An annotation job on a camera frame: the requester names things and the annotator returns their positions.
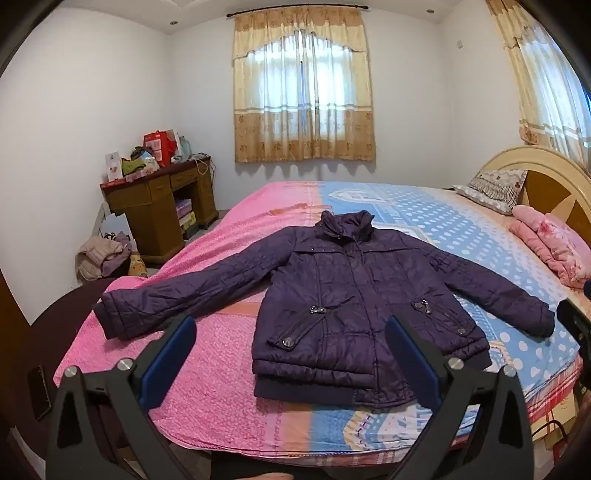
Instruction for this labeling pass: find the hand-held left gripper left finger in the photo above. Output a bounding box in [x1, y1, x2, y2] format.
[46, 315, 199, 480]

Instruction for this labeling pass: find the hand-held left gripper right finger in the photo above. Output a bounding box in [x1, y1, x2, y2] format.
[385, 316, 539, 480]

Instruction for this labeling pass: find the purple quilted jacket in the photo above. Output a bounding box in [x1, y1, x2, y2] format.
[92, 210, 556, 409]

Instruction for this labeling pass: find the pile of clothes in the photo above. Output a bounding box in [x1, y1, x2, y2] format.
[76, 232, 134, 281]

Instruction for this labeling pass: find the pink folded quilt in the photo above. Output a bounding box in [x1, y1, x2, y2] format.
[508, 204, 591, 291]

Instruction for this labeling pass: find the dark bed footboard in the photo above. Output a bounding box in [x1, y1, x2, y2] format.
[28, 281, 116, 462]

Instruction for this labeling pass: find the black phone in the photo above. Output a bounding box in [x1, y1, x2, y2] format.
[27, 364, 52, 422]

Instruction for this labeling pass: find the wooden bed headboard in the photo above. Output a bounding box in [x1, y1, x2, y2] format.
[475, 147, 591, 241]

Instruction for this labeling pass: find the white paper bag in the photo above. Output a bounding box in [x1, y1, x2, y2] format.
[99, 213, 132, 245]

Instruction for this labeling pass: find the pink and blue printed blanket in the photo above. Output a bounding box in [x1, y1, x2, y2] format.
[53, 180, 585, 467]

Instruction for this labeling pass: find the brown wooden desk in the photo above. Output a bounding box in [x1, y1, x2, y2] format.
[100, 157, 219, 265]

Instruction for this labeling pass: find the patterned pillow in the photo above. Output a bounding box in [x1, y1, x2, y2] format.
[452, 168, 528, 215]

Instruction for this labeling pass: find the green cloth bag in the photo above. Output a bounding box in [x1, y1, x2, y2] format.
[121, 157, 155, 176]

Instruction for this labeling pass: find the white card box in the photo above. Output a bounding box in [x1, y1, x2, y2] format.
[105, 151, 124, 182]

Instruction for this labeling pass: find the red gift box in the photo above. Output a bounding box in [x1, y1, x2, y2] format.
[144, 130, 178, 168]

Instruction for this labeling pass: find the beige window curtain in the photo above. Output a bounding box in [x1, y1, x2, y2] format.
[231, 7, 377, 163]
[487, 0, 591, 169]

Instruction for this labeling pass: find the dark curtain rod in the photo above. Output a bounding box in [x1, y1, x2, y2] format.
[225, 4, 370, 19]

